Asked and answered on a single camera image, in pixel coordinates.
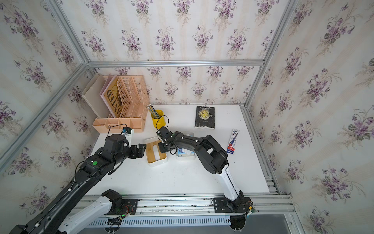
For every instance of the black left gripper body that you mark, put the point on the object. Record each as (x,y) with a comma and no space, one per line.
(132,152)

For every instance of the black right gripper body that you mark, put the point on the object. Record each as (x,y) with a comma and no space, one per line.
(162,146)

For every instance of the blue tissue paper pack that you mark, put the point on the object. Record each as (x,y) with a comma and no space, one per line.
(181,152)

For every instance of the white bamboo tissue box lid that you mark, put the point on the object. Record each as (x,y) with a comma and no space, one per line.
(153,153)

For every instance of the toothpaste tube box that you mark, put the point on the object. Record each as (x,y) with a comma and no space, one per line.
(232,141)

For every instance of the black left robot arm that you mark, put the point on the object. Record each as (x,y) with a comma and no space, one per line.
(55,219)

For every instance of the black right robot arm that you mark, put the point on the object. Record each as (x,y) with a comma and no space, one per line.
(212,156)

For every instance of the white tissue box base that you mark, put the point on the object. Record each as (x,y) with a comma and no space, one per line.
(185,158)

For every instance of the yellow pen cup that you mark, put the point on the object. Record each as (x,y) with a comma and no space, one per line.
(158,119)

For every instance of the pink desk file organizer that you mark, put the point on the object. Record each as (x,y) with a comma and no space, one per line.
(134,98)

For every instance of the brown book in organizer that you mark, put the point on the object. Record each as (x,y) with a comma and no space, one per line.
(112,97)

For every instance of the beige folder in organizer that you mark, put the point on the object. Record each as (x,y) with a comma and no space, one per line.
(91,94)

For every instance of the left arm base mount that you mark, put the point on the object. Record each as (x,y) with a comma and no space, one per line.
(123,207)

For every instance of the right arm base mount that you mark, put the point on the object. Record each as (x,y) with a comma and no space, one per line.
(223,205)

